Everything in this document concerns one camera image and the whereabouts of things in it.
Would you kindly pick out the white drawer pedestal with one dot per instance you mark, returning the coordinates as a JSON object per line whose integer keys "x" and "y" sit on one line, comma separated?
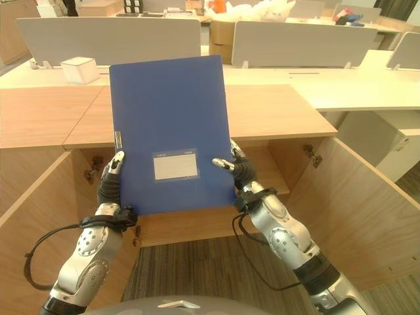
{"x": 387, "y": 144}

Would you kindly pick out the wooden office cabinet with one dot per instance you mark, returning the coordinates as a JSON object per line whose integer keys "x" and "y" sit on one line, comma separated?
{"x": 170, "y": 138}

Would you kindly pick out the brown cardboard box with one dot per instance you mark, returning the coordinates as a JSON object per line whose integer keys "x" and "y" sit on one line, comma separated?
{"x": 221, "y": 36}

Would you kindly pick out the white plastic bag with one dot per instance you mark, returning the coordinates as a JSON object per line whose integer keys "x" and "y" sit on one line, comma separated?
{"x": 256, "y": 11}

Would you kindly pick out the metal cabinet hinge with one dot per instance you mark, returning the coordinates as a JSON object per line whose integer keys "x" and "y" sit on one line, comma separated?
{"x": 312, "y": 155}
{"x": 93, "y": 167}

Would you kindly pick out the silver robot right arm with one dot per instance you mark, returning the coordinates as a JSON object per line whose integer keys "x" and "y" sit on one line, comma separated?
{"x": 295, "y": 249}

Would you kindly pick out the white desk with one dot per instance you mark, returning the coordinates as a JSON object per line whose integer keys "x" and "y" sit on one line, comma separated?
{"x": 295, "y": 82}

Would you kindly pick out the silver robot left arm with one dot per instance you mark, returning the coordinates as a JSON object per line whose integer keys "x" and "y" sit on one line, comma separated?
{"x": 85, "y": 252}

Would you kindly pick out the white square box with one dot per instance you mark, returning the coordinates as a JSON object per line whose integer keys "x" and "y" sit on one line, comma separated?
{"x": 79, "y": 70}

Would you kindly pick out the blue plastic folder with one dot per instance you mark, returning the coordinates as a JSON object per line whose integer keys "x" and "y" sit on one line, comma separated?
{"x": 170, "y": 115}

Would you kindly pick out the grey robot torso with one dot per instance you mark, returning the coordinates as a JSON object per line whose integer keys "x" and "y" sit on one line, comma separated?
{"x": 183, "y": 306}

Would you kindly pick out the orange container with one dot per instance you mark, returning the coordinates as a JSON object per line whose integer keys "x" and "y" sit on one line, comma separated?
{"x": 216, "y": 6}

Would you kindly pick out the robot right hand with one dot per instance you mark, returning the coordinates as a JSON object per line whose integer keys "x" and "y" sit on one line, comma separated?
{"x": 241, "y": 167}

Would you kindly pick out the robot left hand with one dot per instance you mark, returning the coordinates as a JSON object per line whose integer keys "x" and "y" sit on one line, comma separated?
{"x": 110, "y": 183}

